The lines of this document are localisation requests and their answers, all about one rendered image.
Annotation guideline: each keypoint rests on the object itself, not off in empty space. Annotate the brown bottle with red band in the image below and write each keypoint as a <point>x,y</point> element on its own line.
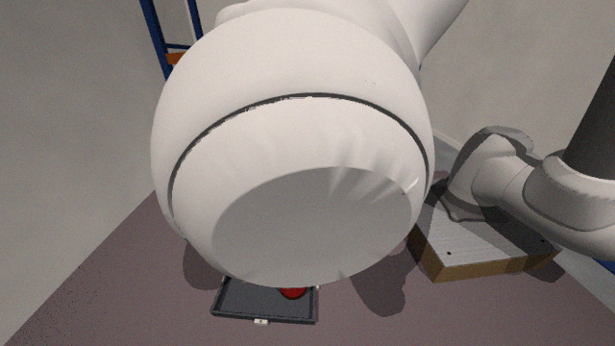
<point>293,293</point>

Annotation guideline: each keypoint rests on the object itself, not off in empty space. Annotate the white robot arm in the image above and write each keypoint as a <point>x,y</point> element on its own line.
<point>292,148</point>

